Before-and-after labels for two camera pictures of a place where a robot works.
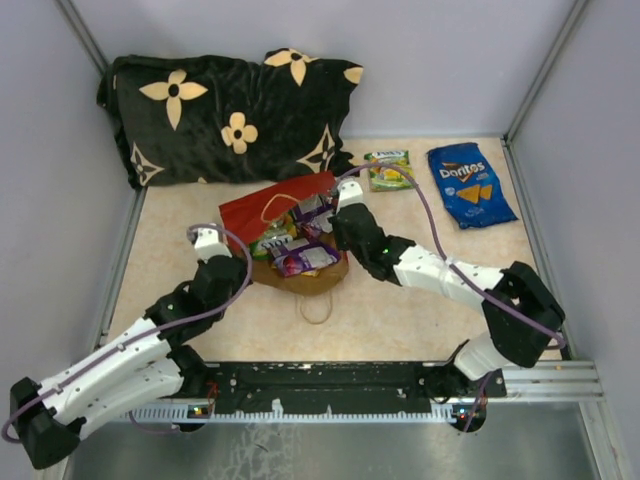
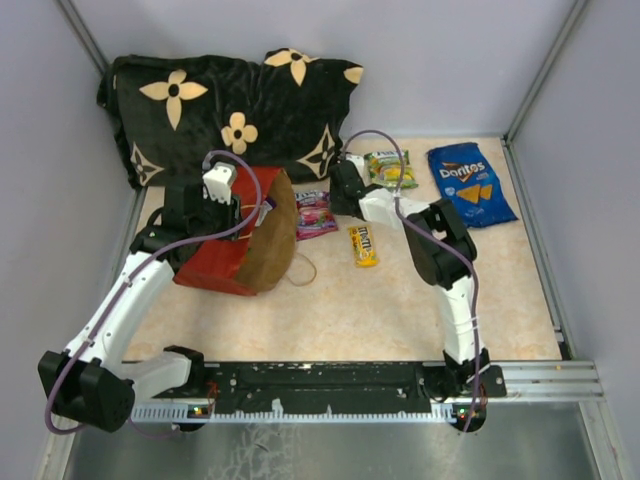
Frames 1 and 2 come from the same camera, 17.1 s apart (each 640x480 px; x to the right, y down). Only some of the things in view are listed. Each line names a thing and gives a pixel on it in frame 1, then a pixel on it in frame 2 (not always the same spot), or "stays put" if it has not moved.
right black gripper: x=336 y=228 → x=334 y=206
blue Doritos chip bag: x=470 y=185 stays put
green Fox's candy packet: x=385 y=178 stays put
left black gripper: x=242 y=276 → x=232 y=213
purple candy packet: x=301 y=256 → x=313 y=215
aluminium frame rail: x=553 y=381 stays put
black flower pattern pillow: x=185 y=120 stays put
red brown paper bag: x=246 y=218 → x=254 y=261
